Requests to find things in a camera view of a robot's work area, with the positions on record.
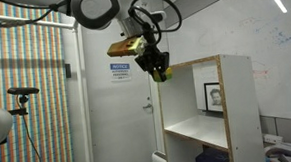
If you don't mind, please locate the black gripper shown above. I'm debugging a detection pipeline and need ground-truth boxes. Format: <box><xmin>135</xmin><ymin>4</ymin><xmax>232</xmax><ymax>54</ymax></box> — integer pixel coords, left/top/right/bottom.
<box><xmin>133</xmin><ymin>43</ymin><xmax>172</xmax><ymax>84</ymax></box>

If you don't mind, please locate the yellow and green block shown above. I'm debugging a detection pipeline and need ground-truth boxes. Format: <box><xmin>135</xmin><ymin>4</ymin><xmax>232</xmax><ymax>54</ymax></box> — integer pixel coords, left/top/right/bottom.
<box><xmin>152</xmin><ymin>66</ymin><xmax>175</xmax><ymax>84</ymax></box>

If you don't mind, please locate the white wooden cabinet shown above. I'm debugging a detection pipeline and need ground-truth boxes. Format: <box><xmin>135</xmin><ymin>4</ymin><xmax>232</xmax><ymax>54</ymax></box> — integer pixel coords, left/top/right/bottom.
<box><xmin>155</xmin><ymin>52</ymin><xmax>267</xmax><ymax>162</ymax></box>

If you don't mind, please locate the blue notice sign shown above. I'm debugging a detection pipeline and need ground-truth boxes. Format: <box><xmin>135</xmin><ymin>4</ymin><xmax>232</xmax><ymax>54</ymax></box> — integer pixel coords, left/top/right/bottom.
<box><xmin>109</xmin><ymin>62</ymin><xmax>132</xmax><ymax>83</ymax></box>

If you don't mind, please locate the framed portrait picture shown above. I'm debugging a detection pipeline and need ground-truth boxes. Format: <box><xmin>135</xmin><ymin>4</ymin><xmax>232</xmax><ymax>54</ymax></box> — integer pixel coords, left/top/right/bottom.
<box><xmin>203</xmin><ymin>81</ymin><xmax>224</xmax><ymax>114</ymax></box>

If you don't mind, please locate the white door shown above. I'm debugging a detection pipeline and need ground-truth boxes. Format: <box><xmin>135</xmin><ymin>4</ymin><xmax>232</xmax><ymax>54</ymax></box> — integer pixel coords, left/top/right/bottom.
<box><xmin>81</xmin><ymin>18</ymin><xmax>165</xmax><ymax>162</ymax></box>

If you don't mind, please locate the long white upright pipe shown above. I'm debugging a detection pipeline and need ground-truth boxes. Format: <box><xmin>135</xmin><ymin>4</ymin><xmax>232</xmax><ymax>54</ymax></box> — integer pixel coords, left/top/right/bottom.
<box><xmin>71</xmin><ymin>20</ymin><xmax>95</xmax><ymax>162</ymax></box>

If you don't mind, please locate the white rounded machine part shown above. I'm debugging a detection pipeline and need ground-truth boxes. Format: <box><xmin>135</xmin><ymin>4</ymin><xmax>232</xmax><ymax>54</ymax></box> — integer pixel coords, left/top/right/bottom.
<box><xmin>150</xmin><ymin>150</ymin><xmax>168</xmax><ymax>162</ymax></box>

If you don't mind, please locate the dark blue box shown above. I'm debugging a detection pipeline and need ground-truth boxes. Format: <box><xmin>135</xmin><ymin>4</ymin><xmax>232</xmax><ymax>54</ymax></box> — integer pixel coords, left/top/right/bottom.
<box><xmin>194</xmin><ymin>146</ymin><xmax>232</xmax><ymax>162</ymax></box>

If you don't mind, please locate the whiteboard with scribbles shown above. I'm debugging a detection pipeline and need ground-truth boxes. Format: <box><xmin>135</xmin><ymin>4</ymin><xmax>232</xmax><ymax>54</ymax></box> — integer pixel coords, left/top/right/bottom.
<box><xmin>162</xmin><ymin>0</ymin><xmax>291</xmax><ymax>129</ymax></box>

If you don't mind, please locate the colourful striped backdrop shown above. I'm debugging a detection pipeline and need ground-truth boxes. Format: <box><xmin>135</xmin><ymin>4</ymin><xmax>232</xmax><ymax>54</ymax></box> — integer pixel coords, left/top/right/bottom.
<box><xmin>0</xmin><ymin>0</ymin><xmax>75</xmax><ymax>162</ymax></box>

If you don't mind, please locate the white horizontal overhead pipe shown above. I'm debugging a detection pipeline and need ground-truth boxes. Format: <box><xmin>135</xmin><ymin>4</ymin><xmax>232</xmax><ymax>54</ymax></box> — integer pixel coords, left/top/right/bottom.
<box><xmin>0</xmin><ymin>7</ymin><xmax>76</xmax><ymax>34</ymax></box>

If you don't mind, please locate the white and red equipment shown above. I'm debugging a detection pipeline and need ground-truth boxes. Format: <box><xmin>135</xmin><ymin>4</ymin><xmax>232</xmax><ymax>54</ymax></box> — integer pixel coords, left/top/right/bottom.
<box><xmin>261</xmin><ymin>131</ymin><xmax>291</xmax><ymax>162</ymax></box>

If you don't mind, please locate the metal door handle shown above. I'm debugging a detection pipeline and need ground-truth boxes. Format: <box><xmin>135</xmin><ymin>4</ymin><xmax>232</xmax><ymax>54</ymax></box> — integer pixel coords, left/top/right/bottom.
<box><xmin>142</xmin><ymin>103</ymin><xmax>154</xmax><ymax>113</ymax></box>

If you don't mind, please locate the tan wrist camera box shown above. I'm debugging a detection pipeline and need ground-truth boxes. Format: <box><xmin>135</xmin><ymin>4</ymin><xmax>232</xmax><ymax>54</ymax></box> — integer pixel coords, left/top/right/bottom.
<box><xmin>105</xmin><ymin>36</ymin><xmax>146</xmax><ymax>59</ymax></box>

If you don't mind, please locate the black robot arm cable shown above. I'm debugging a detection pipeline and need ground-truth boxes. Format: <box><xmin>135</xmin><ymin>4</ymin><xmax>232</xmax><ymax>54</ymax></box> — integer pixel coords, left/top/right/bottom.
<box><xmin>126</xmin><ymin>0</ymin><xmax>185</xmax><ymax>48</ymax></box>

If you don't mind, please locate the small black wall box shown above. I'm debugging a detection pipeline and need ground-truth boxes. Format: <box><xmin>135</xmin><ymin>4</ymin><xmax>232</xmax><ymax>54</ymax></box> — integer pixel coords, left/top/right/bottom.
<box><xmin>63</xmin><ymin>62</ymin><xmax>72</xmax><ymax>80</ymax></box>

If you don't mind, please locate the black camera on stand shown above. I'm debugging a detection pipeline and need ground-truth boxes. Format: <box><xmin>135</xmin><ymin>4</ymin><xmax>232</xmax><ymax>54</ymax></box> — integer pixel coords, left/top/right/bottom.
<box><xmin>6</xmin><ymin>85</ymin><xmax>45</xmax><ymax>162</ymax></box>

